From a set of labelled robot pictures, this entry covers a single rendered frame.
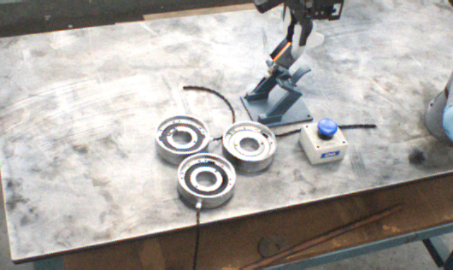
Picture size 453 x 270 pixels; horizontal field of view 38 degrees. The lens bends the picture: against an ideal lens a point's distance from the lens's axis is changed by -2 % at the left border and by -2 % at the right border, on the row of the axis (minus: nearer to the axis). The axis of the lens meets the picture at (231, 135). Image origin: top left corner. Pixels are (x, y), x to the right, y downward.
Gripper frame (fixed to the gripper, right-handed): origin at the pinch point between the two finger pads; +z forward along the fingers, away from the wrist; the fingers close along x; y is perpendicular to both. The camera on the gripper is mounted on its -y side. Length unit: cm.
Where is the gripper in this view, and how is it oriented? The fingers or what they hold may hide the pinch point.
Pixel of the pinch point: (289, 49)
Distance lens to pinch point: 129.5
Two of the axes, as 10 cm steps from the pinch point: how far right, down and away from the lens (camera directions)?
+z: -1.0, 6.9, 7.1
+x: -3.4, -7.0, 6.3
